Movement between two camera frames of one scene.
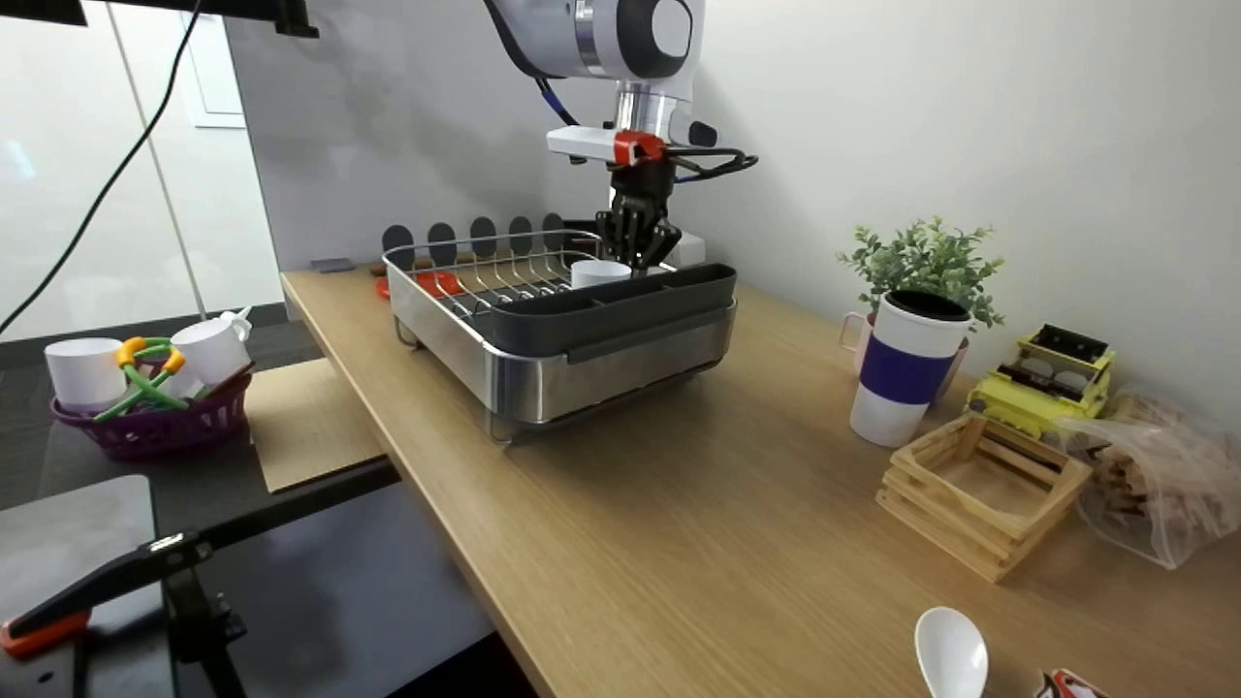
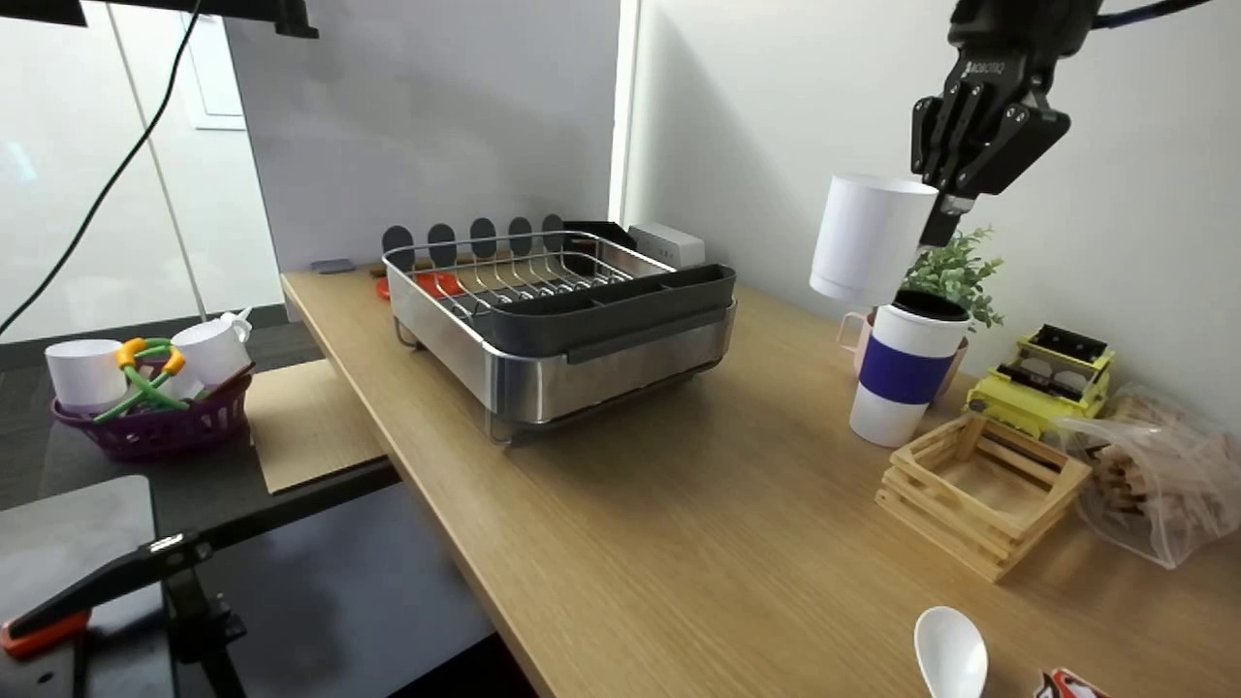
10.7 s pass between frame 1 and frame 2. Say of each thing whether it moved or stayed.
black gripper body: moved
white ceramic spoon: stayed
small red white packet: stayed
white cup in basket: stayed
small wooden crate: stayed
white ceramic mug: moved
